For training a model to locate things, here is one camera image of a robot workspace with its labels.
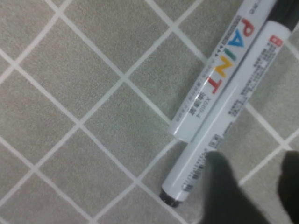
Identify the grey white grid tablecloth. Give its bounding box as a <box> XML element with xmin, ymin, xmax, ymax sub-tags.
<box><xmin>0</xmin><ymin>0</ymin><xmax>299</xmax><ymax>224</ymax></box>

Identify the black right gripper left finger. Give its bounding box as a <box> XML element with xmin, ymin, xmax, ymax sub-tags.
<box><xmin>201</xmin><ymin>150</ymin><xmax>270</xmax><ymax>224</ymax></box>

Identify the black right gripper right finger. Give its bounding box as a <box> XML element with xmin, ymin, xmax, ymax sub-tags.
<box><xmin>277</xmin><ymin>150</ymin><xmax>299</xmax><ymax>224</ymax></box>

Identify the white marker black cap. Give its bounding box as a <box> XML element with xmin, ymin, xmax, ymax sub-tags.
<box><xmin>159</xmin><ymin>0</ymin><xmax>299</xmax><ymax>208</ymax></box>

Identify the white PAINT marker pen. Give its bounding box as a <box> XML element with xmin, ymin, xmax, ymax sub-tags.
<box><xmin>168</xmin><ymin>0</ymin><xmax>278</xmax><ymax>143</ymax></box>

